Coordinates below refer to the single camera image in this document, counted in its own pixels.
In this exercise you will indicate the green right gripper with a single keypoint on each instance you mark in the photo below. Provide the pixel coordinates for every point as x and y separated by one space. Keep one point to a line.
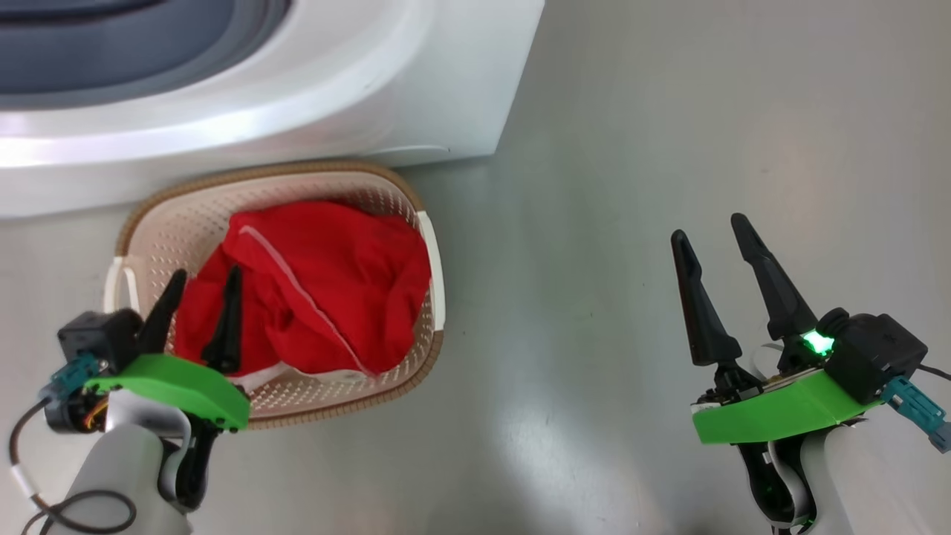
780 412

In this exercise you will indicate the red and white garment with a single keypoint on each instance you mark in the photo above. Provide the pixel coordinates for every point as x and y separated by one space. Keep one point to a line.
327 282

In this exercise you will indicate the white front-load washing machine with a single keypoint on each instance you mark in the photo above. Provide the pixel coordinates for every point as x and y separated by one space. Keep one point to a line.
371 96

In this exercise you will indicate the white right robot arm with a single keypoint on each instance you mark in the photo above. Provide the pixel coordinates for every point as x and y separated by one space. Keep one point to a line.
877 475

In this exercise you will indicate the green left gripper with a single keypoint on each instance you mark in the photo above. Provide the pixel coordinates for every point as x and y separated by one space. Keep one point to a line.
178 383

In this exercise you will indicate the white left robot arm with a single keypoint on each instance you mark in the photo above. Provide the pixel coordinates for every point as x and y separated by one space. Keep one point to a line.
119 461

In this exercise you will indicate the cream basket with brown rim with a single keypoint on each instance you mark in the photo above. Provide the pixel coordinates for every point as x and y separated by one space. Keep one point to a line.
186 215

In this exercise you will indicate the grey rubber door gasket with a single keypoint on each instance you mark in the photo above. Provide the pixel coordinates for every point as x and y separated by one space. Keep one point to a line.
111 59

